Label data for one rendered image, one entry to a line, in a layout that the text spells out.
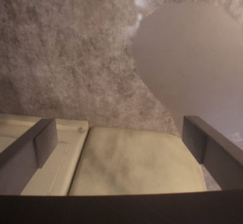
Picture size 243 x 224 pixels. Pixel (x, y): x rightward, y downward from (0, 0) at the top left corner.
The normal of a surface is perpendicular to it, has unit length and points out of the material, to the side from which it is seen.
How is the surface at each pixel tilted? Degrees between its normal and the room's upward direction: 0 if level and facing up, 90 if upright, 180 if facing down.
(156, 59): 0
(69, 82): 0
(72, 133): 90
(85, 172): 90
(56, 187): 90
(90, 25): 0
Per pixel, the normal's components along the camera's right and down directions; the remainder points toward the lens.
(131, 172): 0.00, -0.78
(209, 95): -0.11, 0.62
